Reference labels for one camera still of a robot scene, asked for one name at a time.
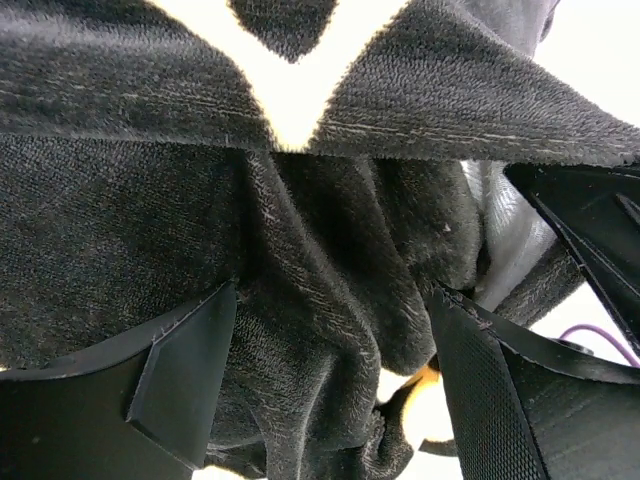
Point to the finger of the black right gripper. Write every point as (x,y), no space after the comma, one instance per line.
(594,211)

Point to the black floral pillowcase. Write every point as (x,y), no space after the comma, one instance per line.
(332,159)

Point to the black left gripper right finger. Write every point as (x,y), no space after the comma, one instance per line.
(526,407)

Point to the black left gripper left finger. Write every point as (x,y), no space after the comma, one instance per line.
(139,405)

